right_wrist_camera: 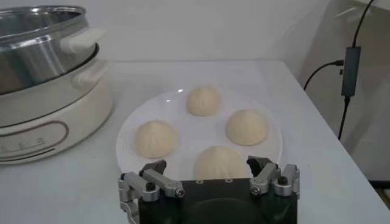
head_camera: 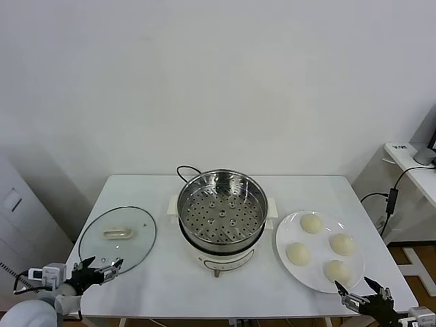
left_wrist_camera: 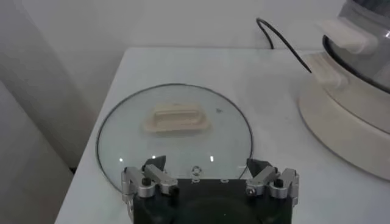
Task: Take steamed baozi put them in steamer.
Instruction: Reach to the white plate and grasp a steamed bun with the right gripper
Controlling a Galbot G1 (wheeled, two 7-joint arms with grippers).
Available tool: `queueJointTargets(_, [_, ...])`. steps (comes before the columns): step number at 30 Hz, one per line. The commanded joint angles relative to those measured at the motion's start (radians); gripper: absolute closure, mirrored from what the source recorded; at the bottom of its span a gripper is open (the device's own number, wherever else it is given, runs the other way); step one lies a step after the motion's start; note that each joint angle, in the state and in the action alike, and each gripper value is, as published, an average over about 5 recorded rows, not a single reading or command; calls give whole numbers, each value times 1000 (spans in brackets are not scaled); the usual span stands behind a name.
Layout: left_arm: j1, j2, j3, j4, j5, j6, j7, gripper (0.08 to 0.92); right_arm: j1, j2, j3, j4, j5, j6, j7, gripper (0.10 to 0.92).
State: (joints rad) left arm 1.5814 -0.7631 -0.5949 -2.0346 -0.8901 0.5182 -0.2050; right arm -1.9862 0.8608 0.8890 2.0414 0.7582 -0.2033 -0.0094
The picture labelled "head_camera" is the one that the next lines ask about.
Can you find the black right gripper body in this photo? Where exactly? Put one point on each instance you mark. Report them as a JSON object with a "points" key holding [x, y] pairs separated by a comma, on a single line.
{"points": [[379, 310]]}

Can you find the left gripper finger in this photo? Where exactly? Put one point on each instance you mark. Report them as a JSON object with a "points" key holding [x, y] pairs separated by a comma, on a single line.
{"points": [[85, 264], [110, 272]]}

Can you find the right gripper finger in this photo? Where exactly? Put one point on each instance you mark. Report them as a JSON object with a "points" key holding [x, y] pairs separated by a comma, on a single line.
{"points": [[383, 293], [349, 299]]}

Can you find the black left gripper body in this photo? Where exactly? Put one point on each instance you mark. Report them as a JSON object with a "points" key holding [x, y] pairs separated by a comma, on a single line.
{"points": [[86, 277]]}

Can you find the white steamed baozi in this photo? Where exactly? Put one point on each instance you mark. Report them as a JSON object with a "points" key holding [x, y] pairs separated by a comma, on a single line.
{"points": [[311, 223], [336, 271], [342, 244], [298, 253]]}

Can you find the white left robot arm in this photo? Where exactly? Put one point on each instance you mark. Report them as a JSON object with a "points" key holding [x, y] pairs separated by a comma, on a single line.
{"points": [[30, 311]]}

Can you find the perforated steel steamer basket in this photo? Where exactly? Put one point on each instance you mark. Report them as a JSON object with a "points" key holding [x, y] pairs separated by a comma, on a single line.
{"points": [[221, 211]]}

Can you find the white round plate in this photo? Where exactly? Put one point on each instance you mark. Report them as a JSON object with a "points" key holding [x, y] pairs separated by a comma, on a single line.
{"points": [[316, 245]]}

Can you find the white cabinet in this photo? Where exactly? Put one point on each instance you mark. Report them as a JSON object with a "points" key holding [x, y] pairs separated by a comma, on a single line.
{"points": [[20, 221]]}

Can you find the grey monitor stand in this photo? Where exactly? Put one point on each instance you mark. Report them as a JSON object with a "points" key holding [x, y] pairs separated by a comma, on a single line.
{"points": [[422, 156]]}

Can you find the small black white label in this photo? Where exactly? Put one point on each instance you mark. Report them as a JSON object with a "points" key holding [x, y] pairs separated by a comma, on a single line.
{"points": [[399, 147]]}

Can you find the grey computer monitor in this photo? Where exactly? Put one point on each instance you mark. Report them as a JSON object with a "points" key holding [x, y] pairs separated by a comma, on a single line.
{"points": [[425, 129]]}

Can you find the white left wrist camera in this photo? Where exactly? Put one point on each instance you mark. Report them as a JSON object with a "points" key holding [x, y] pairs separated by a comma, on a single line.
{"points": [[51, 272]]}

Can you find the white desk foot frame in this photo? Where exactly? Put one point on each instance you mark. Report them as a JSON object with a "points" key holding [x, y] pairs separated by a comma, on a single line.
{"points": [[417, 265]]}

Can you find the white wall socket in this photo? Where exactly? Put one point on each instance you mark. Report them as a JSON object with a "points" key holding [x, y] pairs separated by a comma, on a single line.
{"points": [[381, 223]]}

